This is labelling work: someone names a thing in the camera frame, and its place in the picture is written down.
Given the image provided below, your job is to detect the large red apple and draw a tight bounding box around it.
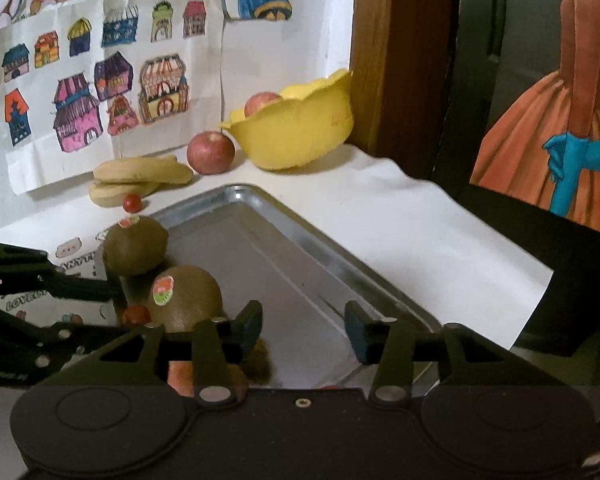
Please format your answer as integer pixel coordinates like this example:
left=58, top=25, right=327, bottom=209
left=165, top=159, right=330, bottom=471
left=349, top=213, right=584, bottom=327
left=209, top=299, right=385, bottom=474
left=166, top=361, right=249, bottom=400

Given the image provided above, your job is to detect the brown kiwi with sticker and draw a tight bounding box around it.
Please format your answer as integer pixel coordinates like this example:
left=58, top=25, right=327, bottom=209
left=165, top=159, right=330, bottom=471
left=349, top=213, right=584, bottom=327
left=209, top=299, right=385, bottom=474
left=147, top=266, right=225, bottom=333

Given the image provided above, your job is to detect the red cherry tomato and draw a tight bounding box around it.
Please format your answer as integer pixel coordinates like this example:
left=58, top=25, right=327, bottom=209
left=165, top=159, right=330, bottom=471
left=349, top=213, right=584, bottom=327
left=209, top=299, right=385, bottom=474
left=121, top=304, right=151, bottom=330
left=122, top=194, right=144, bottom=214

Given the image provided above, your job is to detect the silver metal tray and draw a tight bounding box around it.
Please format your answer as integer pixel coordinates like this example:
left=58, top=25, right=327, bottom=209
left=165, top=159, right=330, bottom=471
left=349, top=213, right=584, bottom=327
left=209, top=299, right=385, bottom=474
left=153, top=184, right=441, bottom=389

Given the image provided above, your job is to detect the white printed table cloth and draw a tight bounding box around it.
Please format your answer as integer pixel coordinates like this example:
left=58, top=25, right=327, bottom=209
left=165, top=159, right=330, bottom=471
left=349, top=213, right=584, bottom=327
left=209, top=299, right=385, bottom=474
left=0, top=142, right=555, bottom=391

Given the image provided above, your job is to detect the yellow plastic fruit bowl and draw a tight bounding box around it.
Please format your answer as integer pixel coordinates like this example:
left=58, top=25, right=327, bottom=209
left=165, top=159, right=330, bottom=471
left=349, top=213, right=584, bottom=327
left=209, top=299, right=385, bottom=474
left=220, top=68, right=354, bottom=171

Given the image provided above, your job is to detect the red apple in bowl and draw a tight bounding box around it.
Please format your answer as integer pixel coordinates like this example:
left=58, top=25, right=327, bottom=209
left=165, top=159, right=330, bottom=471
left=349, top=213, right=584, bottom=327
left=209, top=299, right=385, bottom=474
left=244, top=91, right=282, bottom=117

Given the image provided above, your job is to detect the colourful houses drawing sheet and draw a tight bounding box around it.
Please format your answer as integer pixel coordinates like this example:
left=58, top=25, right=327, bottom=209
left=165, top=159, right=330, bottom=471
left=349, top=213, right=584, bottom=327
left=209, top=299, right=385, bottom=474
left=0, top=0, right=224, bottom=194

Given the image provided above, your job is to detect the girl in orange dress poster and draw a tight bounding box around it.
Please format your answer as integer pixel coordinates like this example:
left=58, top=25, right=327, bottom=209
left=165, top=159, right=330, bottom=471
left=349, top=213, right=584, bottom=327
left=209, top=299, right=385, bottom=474
left=470, top=0, right=600, bottom=231

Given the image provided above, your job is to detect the brown wooden door frame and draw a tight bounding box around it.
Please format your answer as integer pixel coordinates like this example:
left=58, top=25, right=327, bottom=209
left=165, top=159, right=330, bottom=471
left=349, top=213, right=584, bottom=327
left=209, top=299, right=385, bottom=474
left=349, top=0, right=460, bottom=179

